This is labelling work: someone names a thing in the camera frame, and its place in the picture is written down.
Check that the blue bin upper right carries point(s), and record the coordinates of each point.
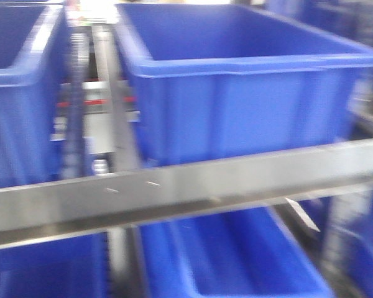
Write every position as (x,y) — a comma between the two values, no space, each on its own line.
(215,81)

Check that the steel divider rail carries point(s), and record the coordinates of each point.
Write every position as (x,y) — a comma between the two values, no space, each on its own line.
(125,155)

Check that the white roller conveyor track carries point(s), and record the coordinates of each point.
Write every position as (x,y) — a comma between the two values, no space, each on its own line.
(73,161)

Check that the right shelf steel front rail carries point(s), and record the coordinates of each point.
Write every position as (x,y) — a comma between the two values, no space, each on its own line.
(51,211)

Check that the blue bin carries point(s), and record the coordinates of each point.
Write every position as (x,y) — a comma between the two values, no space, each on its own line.
(33,43)
(215,81)

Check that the blue bin lower shelf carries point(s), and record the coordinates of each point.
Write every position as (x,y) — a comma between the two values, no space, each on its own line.
(245,253)

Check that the blue bin upper left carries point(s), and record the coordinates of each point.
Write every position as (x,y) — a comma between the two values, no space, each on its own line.
(33,43)

